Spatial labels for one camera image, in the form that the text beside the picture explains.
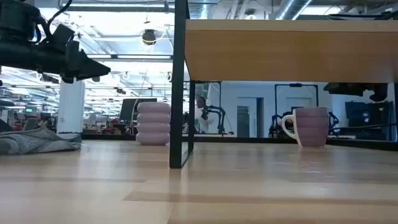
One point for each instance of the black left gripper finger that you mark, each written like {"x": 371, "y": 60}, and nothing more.
{"x": 93, "y": 67}

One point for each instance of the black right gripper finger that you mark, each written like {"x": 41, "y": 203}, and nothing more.
{"x": 342, "y": 88}

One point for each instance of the large purple ribbed mug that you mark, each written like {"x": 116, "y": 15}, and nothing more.
{"x": 154, "y": 124}

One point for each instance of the black background robot arm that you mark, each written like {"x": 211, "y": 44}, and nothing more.
{"x": 217, "y": 113}

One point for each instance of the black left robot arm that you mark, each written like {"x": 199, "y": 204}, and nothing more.
{"x": 15, "y": 15}

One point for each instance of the wooden shelf with black legs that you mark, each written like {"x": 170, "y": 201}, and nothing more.
{"x": 280, "y": 53}

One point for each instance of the black equipment cart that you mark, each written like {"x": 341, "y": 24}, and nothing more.
{"x": 368, "y": 119}

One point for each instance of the white pillar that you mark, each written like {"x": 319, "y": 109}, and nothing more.
{"x": 71, "y": 105}

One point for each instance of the dark background monitor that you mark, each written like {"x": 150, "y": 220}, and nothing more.
{"x": 136, "y": 109}

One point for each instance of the grey folded cloth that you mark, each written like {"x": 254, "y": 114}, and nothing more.
{"x": 34, "y": 141}

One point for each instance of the person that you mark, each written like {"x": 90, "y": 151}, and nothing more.
{"x": 203, "y": 119}

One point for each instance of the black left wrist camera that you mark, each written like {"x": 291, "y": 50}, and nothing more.
{"x": 62, "y": 34}

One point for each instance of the black ceiling dome camera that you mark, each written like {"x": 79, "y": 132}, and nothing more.
{"x": 149, "y": 36}

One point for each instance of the black background frame stand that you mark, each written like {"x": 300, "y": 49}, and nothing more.
{"x": 276, "y": 102}

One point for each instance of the black aluminium table frame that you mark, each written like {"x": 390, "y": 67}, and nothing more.
{"x": 248, "y": 139}

